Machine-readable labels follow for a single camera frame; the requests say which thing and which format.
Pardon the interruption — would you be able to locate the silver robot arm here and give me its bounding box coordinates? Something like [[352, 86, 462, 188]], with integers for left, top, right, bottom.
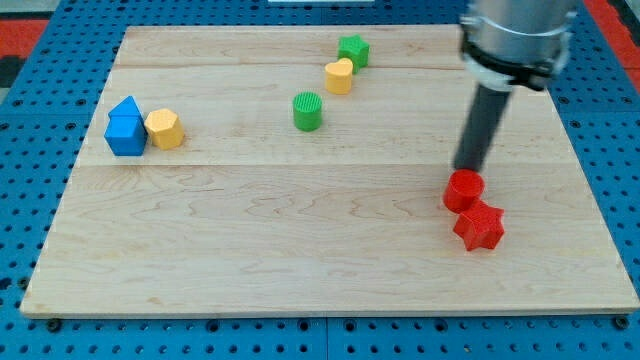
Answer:
[[460, 0, 578, 92]]

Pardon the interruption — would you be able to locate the yellow heart block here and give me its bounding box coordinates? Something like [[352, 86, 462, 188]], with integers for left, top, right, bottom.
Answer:
[[324, 58, 353, 95]]

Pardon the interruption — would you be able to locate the green star block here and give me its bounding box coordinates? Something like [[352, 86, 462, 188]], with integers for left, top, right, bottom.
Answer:
[[337, 34, 370, 74]]

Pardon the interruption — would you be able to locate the red star block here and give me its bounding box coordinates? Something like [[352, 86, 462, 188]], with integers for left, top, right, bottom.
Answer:
[[453, 200, 505, 251]]

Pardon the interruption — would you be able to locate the light wooden board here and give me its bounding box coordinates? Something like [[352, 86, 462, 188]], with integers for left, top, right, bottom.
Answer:
[[20, 25, 639, 319]]

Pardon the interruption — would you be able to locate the green cylinder block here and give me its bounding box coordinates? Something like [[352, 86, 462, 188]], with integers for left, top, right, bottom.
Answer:
[[292, 92, 322, 132]]

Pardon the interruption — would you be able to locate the red cylinder block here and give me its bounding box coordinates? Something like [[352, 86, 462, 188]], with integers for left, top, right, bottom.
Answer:
[[442, 169, 485, 213]]

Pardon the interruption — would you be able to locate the yellow hexagon block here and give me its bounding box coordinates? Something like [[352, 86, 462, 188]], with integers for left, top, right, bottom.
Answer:
[[144, 108, 185, 150]]

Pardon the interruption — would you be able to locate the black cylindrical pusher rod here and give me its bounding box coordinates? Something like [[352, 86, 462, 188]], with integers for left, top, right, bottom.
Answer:
[[453, 85, 511, 172]]

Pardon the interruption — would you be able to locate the blue cube block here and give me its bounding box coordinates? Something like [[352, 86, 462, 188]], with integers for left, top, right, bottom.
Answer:
[[104, 116, 147, 156]]

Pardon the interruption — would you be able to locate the blue triangle block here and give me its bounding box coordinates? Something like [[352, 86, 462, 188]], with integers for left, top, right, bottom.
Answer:
[[108, 95, 142, 119]]

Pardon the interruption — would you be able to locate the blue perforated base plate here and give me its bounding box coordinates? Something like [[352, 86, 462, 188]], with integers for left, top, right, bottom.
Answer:
[[1, 0, 639, 359]]

